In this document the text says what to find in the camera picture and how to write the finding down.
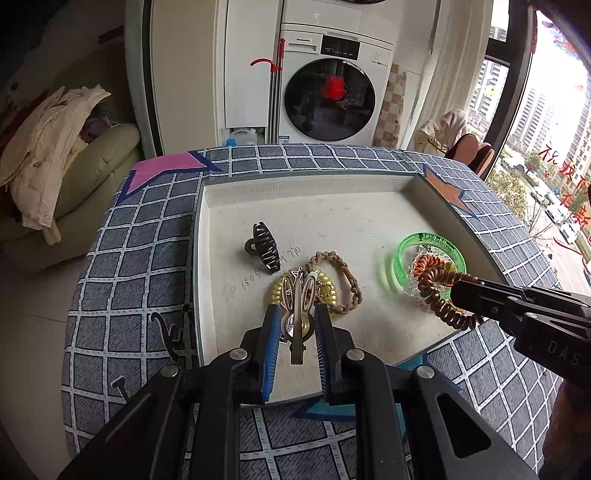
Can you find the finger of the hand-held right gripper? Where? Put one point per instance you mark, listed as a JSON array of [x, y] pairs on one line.
[[485, 297]]

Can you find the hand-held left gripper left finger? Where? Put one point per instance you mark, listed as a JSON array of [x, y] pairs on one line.
[[272, 350]]

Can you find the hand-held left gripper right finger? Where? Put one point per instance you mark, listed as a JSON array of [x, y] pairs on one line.
[[323, 350]]

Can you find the gold hair clip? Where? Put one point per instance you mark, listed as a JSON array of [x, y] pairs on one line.
[[297, 341]]

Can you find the silver hair clip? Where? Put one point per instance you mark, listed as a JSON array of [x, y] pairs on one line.
[[310, 288]]

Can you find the green translucent bangle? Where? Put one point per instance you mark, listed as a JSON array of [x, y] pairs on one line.
[[398, 267]]

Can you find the grey-green shallow tray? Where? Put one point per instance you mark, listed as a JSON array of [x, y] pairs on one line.
[[351, 221]]

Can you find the person's right forearm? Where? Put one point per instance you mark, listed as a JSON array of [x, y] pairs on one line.
[[572, 434]]

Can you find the black hair claw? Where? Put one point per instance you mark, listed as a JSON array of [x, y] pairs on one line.
[[265, 244]]

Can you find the brown chair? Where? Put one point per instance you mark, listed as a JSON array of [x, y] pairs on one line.
[[471, 152]]

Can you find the beige cloth on chair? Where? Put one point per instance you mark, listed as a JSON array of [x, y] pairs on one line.
[[450, 124]]

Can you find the white plastic jug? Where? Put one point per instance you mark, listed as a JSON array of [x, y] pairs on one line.
[[242, 137]]

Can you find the white curtain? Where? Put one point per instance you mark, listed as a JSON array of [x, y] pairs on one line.
[[443, 55]]

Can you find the cream sofa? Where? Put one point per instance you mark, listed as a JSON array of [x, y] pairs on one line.
[[101, 170]]

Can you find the white cabinet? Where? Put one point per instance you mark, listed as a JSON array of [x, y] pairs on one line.
[[251, 60]]

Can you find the white washing machine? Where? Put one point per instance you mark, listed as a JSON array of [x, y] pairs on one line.
[[341, 41]]

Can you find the beige jacket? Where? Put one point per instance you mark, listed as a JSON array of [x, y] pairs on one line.
[[41, 143]]

